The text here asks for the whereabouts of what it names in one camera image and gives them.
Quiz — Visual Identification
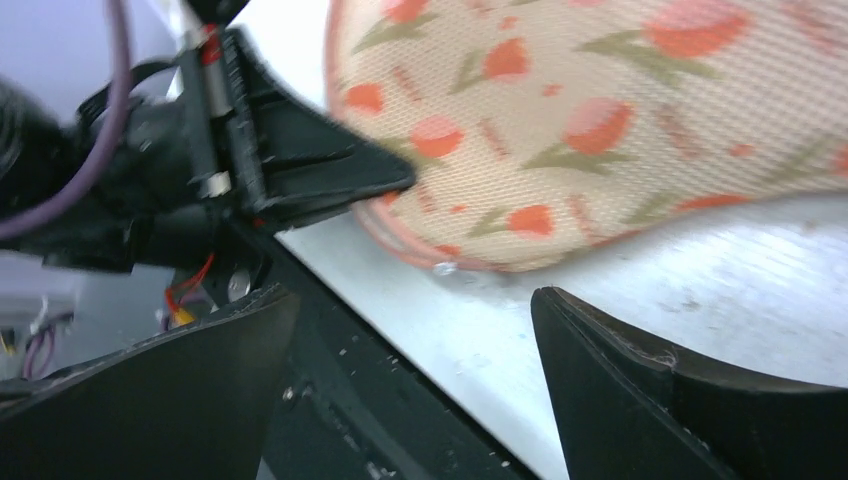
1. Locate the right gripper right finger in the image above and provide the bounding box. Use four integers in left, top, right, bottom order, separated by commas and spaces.
531, 287, 847, 480

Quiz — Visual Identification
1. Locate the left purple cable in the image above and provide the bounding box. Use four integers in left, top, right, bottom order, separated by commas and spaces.
0, 0, 134, 241

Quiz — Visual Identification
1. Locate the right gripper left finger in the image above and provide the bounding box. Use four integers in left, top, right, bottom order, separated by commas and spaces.
1, 284, 300, 479

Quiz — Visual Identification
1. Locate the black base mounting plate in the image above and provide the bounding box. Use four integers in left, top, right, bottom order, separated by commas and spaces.
218, 218, 538, 480

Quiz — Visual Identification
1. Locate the floral mesh laundry bag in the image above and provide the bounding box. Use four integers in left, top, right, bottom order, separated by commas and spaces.
325, 0, 847, 272

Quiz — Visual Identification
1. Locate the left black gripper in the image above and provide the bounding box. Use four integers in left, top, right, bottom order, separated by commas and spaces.
1, 27, 416, 273

